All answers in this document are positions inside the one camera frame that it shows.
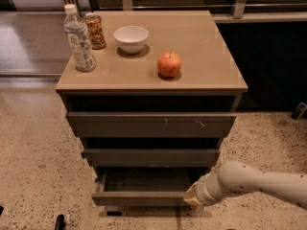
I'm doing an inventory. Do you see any grey bottom drawer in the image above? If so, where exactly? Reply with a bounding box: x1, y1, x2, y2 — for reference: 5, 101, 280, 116
92, 168, 207, 207

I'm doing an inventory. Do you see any grey drawer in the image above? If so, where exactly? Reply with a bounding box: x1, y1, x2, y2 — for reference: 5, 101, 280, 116
92, 168, 207, 207
83, 149, 220, 168
66, 112, 236, 138

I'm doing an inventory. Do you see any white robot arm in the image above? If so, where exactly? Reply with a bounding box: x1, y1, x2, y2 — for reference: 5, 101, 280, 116
183, 161, 307, 209

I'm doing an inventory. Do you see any grey drawer cabinet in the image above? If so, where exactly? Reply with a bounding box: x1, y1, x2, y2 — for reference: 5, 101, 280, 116
55, 10, 248, 209

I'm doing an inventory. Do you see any grey middle drawer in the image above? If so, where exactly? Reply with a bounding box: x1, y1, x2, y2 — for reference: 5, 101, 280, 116
83, 149, 220, 168

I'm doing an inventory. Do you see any grey top drawer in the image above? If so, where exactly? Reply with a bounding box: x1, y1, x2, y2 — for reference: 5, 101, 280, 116
66, 112, 236, 138

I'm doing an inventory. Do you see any red apple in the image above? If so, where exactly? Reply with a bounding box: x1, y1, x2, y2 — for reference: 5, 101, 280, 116
157, 52, 181, 78

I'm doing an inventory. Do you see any black object bottom left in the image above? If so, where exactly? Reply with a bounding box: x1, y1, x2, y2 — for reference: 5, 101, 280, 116
55, 215, 65, 230

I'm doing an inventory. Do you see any dark object right floor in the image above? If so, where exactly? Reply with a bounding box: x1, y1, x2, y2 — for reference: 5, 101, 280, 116
291, 103, 307, 120

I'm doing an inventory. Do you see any white ceramic bowl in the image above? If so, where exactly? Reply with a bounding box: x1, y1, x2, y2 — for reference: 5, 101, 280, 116
113, 26, 149, 54

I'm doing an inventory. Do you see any brown patterned drink can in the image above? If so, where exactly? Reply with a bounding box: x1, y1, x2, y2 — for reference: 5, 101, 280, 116
83, 12, 106, 50

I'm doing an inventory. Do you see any clear plastic water bottle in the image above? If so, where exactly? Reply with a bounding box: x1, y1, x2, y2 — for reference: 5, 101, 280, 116
64, 4, 96, 72

